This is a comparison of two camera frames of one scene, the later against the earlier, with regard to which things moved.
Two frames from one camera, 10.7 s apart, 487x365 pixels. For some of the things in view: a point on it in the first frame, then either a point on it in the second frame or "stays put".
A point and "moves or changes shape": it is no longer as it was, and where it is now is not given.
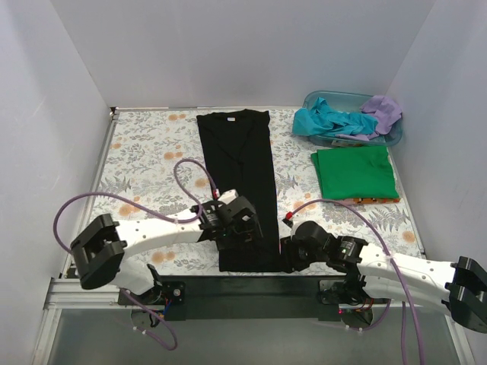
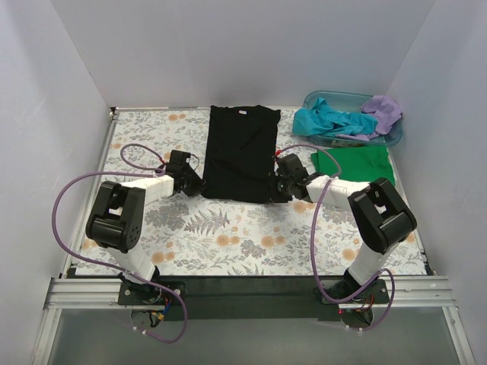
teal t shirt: [320, 121] stays put
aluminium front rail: [62, 295] stays put
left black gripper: [248, 221] to [194, 184]
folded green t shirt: [355, 173] stays put
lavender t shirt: [387, 113] stays put
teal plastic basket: [349, 103] stays put
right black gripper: [291, 254] to [281, 186]
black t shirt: [239, 153] moves or changes shape
